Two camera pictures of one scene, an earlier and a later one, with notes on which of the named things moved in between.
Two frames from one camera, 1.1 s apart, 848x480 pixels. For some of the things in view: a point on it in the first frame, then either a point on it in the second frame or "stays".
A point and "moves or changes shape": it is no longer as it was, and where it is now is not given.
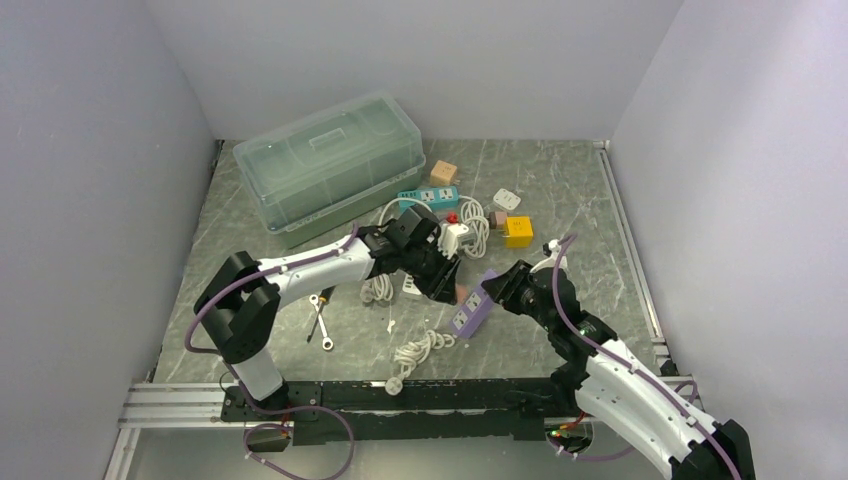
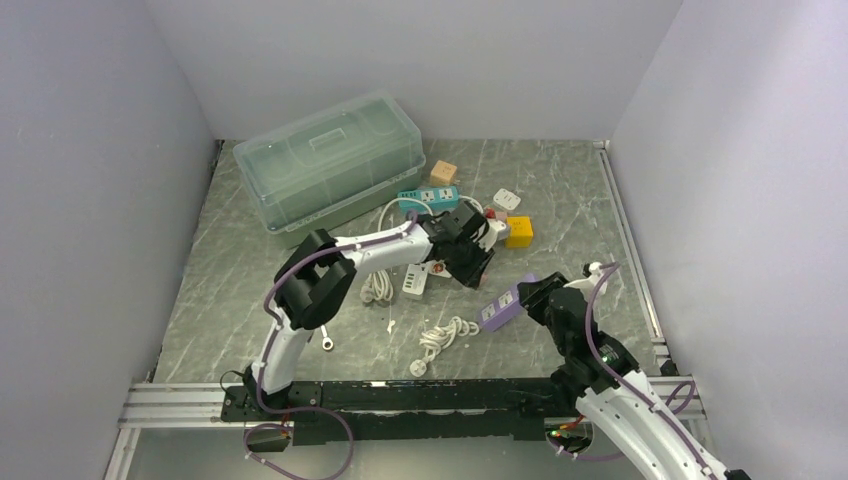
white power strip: [409, 285] stays
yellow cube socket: [520, 230] stays
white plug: [506, 199] stays
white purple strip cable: [417, 352] to [439, 337]
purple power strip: [476, 308] moves or changes shape
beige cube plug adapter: [443, 173] stays
